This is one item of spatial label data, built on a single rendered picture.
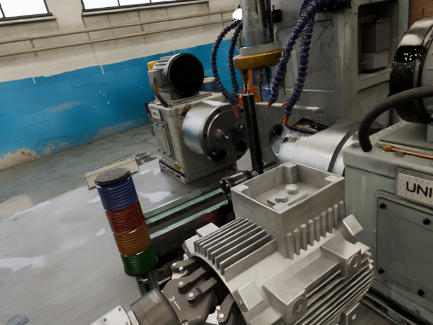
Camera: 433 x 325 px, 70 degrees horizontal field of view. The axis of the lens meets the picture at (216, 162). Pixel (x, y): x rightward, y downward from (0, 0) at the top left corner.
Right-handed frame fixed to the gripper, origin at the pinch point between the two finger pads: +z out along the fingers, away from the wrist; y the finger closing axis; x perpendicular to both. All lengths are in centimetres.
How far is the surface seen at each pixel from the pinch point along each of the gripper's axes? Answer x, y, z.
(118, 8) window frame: -82, 607, 211
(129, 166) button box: 8, 71, 1
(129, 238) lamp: 0.0, 19.6, -15.0
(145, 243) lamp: 2.7, 19.8, -13.0
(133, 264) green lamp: 5.3, 20.0, -16.3
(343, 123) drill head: 0.8, 15.5, 38.3
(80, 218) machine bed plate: 31, 104, -20
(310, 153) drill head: 5.0, 18.5, 29.4
